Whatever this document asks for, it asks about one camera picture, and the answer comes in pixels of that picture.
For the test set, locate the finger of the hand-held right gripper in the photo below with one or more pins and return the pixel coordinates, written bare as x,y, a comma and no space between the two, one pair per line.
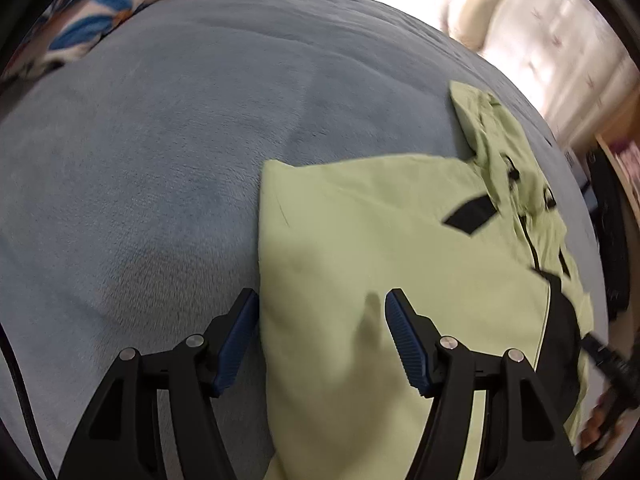
600,350

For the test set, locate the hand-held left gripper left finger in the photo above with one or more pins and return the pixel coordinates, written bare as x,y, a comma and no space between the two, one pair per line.
235,340

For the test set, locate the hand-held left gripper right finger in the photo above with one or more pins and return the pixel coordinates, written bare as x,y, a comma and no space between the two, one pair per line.
407,340

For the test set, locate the green and black hooded jacket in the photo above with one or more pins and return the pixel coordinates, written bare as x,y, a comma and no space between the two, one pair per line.
350,240

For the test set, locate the black clothes pile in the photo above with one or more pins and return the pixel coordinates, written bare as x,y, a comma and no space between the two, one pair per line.
612,230

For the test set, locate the person's right hand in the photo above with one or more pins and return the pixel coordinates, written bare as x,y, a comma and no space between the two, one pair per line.
597,427

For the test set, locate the bed with blue-grey sheet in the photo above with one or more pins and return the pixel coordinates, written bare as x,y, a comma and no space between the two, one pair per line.
150,160

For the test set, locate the white floral curtain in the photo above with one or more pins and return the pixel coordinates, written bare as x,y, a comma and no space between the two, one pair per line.
545,35

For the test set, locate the floral quilt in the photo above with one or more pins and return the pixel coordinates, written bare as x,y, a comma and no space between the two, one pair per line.
85,25

